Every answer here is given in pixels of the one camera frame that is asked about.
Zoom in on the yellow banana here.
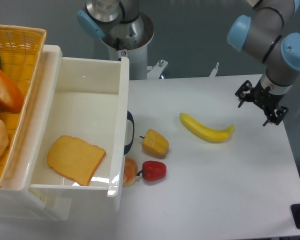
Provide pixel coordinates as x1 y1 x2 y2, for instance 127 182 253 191
179 112 235 143

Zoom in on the red bell pepper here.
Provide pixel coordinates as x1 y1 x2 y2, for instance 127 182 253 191
136 160 167 182

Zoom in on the orange baguette bread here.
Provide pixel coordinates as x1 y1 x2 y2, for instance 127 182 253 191
0 70 24 113

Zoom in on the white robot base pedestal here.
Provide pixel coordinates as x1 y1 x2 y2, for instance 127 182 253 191
76 0 169 81

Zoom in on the white drawer cabinet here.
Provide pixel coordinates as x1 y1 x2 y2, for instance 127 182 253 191
0 45 71 221

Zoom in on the yellow bell pepper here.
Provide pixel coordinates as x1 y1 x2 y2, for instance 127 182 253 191
140 129 170 158

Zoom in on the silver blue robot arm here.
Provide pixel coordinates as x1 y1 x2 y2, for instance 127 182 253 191
227 0 300 125

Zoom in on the yellow wicker basket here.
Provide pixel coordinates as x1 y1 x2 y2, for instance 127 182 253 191
0 24 47 187

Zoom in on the round bread bun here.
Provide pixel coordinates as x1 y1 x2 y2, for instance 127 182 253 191
122 157 138 187

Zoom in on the orange toast slice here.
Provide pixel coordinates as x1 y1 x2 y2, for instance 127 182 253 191
47 135 106 186

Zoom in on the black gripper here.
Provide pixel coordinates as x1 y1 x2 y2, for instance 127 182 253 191
235 80 289 126

